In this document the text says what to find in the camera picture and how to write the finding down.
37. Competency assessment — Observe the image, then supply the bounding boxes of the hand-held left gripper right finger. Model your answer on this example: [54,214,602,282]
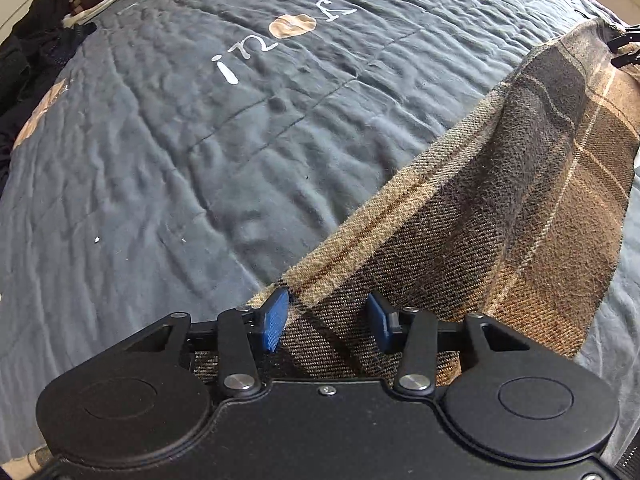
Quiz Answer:
[366,292,533,401]

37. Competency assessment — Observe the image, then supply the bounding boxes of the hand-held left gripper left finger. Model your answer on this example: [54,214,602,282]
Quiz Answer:
[120,287,292,398]

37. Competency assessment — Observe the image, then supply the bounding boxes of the brown plaid scarf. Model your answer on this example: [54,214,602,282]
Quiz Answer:
[190,17,640,391]

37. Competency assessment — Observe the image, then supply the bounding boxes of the pile of dark clothes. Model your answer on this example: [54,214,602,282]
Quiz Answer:
[0,0,101,196]

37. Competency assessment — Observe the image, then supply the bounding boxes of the grey printed blanket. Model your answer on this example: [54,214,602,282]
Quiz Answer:
[0,0,640,466]

